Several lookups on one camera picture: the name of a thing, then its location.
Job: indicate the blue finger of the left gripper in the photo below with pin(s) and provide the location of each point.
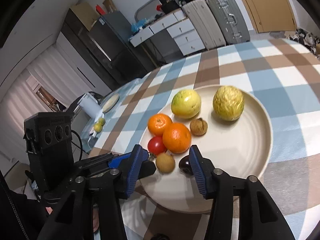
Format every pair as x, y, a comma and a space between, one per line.
147, 168

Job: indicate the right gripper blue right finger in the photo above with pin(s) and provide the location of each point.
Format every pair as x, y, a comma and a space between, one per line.
202, 170

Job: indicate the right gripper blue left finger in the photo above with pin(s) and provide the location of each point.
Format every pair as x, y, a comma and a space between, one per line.
132, 169

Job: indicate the dark purple plum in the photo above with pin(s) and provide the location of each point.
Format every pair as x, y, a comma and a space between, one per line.
185, 166

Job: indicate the red tomato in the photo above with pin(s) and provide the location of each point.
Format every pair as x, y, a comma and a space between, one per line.
156, 146

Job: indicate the brown kiwi fruit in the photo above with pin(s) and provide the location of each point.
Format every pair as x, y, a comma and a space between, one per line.
165, 163

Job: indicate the orange tangerine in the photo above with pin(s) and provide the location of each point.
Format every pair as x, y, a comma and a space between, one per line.
158, 123
177, 138

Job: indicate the brown walnut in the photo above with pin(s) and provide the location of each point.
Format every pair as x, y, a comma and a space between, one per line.
198, 127

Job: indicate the smooth yellow-green citrus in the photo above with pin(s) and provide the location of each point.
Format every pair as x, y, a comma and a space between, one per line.
186, 104

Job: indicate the wrinkled yellow-green citrus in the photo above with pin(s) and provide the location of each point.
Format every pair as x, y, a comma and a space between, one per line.
228, 103

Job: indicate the left hand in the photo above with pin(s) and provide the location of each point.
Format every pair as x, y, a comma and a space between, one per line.
69, 219

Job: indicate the yellow-green fruit side table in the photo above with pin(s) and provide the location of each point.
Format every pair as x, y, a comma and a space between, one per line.
98, 126

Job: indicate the cream round plate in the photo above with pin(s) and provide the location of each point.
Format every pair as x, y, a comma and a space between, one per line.
240, 148

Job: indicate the small beige plate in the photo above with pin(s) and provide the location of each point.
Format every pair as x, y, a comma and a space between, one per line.
110, 103

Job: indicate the dark refrigerator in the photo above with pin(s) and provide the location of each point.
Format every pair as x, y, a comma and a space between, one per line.
106, 48

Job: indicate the checkered tablecloth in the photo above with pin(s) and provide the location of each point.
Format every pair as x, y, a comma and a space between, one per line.
283, 75

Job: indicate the white desk with drawers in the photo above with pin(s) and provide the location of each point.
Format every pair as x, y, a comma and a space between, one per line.
180, 29

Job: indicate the silver suitcase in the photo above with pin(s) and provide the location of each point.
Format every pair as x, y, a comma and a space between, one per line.
230, 20

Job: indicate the beige suitcase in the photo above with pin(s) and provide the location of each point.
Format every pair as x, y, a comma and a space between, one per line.
205, 24

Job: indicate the wooden door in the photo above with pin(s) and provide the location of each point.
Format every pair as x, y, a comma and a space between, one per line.
270, 15

